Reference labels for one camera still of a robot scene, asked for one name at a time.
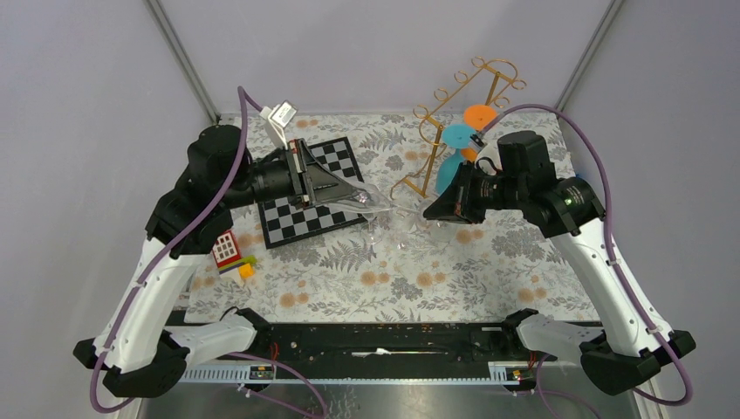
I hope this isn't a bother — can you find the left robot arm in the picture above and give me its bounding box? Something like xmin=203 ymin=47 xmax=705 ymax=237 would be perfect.
xmin=73 ymin=125 xmax=361 ymax=399

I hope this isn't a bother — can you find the colourful toy block house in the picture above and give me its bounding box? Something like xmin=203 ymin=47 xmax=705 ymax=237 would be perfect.
xmin=211 ymin=230 xmax=257 ymax=287

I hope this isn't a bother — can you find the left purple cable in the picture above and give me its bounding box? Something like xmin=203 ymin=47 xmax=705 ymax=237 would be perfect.
xmin=89 ymin=86 xmax=258 ymax=415

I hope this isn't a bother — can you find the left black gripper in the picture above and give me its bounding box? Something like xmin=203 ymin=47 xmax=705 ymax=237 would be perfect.
xmin=223 ymin=139 xmax=360 ymax=210

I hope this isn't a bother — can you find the tall clear flute glass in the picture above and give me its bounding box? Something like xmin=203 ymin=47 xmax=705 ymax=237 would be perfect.
xmin=361 ymin=213 xmax=383 ymax=245

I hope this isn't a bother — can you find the round clear wine glass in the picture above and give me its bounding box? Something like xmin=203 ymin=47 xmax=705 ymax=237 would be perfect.
xmin=429 ymin=221 xmax=458 ymax=243

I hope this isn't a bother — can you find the black white chessboard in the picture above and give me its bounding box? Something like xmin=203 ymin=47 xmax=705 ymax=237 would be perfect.
xmin=257 ymin=137 xmax=365 ymax=249

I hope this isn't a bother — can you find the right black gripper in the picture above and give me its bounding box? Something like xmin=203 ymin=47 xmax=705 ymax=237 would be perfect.
xmin=423 ymin=159 xmax=526 ymax=223

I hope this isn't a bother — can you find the teal wine glass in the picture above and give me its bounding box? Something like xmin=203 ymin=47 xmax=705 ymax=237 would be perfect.
xmin=435 ymin=124 xmax=476 ymax=195

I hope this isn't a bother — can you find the floral table mat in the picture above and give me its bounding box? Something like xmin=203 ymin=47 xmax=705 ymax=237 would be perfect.
xmin=184 ymin=114 xmax=597 ymax=324

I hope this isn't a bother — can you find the clear champagne flute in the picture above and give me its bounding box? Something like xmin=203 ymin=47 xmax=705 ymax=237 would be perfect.
xmin=329 ymin=182 xmax=425 ymax=216

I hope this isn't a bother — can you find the orange wine glass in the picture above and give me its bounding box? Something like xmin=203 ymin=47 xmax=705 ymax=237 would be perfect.
xmin=461 ymin=104 xmax=498 ymax=162

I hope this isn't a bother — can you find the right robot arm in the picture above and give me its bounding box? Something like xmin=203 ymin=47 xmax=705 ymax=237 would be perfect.
xmin=423 ymin=131 xmax=696 ymax=395

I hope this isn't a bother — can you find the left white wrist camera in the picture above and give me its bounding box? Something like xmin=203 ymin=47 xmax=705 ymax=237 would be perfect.
xmin=260 ymin=100 xmax=298 ymax=149

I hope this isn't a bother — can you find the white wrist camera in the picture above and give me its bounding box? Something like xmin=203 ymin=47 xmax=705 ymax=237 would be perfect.
xmin=260 ymin=100 xmax=298 ymax=149
xmin=469 ymin=134 xmax=501 ymax=167

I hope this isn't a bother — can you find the short clear glass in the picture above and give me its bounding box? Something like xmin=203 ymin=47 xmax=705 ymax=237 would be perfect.
xmin=388 ymin=216 xmax=415 ymax=251

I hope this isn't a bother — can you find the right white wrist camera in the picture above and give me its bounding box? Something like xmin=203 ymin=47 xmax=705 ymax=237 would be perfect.
xmin=469 ymin=134 xmax=501 ymax=167

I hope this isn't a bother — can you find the gold wire glass rack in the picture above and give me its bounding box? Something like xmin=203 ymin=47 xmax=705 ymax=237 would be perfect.
xmin=389 ymin=56 xmax=527 ymax=200

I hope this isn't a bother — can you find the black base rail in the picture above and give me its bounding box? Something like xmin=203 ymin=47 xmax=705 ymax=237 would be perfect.
xmin=190 ymin=320 xmax=556 ymax=383

